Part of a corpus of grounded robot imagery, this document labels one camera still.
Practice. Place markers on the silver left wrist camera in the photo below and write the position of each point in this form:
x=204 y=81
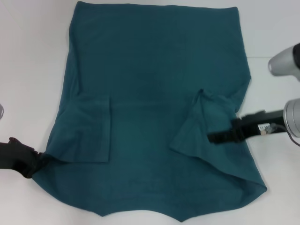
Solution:
x=1 y=112

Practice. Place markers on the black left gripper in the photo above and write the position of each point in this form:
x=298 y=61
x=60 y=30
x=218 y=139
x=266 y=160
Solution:
x=14 y=157

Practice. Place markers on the blue shirt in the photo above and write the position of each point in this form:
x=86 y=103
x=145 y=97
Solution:
x=152 y=82

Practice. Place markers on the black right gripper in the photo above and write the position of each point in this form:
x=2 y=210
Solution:
x=257 y=124

